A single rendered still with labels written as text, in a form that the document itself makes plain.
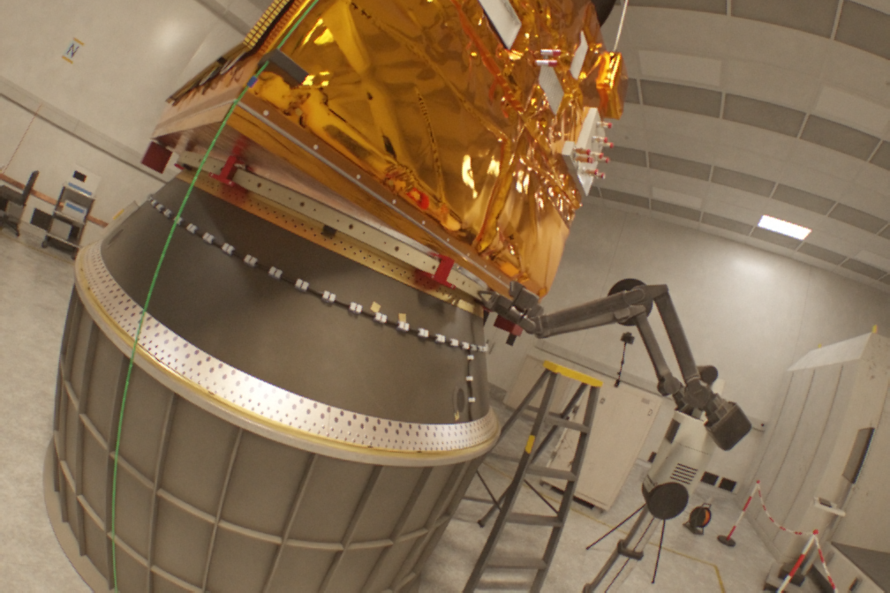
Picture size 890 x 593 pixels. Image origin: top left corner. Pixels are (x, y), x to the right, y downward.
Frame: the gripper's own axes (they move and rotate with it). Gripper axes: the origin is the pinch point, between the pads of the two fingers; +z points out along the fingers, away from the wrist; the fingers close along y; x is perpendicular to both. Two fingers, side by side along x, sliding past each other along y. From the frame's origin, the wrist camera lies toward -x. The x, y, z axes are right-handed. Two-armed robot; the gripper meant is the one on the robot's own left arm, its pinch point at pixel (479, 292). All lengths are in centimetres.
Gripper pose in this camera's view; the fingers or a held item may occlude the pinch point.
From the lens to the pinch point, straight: 141.6
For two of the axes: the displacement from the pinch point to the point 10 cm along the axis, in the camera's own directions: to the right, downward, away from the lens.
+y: -4.4, -2.9, -8.5
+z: -7.3, -4.4, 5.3
